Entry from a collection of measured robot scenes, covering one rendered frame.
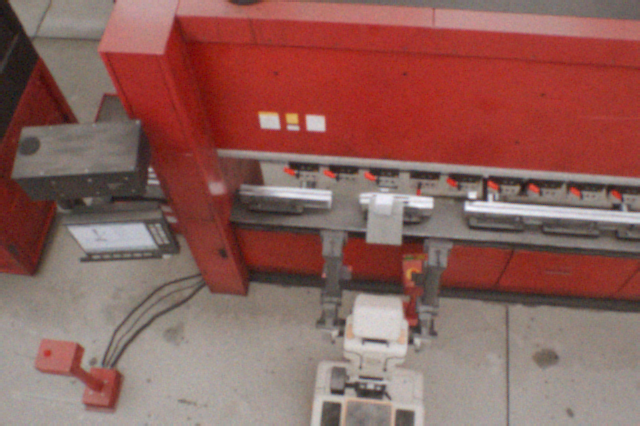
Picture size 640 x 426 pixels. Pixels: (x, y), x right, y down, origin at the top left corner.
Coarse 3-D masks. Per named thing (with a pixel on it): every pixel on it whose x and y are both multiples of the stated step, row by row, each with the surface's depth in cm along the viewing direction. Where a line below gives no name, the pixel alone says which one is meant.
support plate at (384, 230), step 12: (372, 204) 346; (396, 204) 345; (372, 216) 342; (396, 216) 342; (372, 228) 339; (384, 228) 339; (396, 228) 338; (372, 240) 335; (384, 240) 335; (396, 240) 335
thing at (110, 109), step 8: (104, 96) 390; (112, 96) 391; (104, 104) 388; (112, 104) 388; (120, 104) 388; (104, 112) 385; (112, 112) 385; (120, 112) 385; (96, 120) 382; (104, 120) 382; (112, 120) 382; (120, 120) 382; (128, 120) 382; (152, 176) 374; (168, 208) 409; (168, 216) 421; (176, 224) 430; (176, 232) 439
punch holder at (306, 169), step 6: (288, 162) 321; (294, 162) 321; (300, 162) 320; (306, 162) 320; (294, 168) 325; (300, 168) 325; (306, 168) 324; (312, 168) 324; (318, 168) 324; (300, 174) 329; (306, 174) 329; (312, 174) 328; (318, 174) 328; (306, 180) 333; (312, 180) 333
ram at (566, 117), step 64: (192, 64) 265; (256, 64) 261; (320, 64) 257; (384, 64) 253; (448, 64) 249; (512, 64) 245; (576, 64) 242; (256, 128) 299; (384, 128) 289; (448, 128) 284; (512, 128) 279; (576, 128) 275
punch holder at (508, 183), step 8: (488, 176) 328; (496, 176) 313; (504, 176) 312; (512, 176) 312; (496, 184) 319; (504, 184) 318; (512, 184) 317; (520, 184) 316; (496, 192) 325; (504, 192) 324; (512, 192) 323
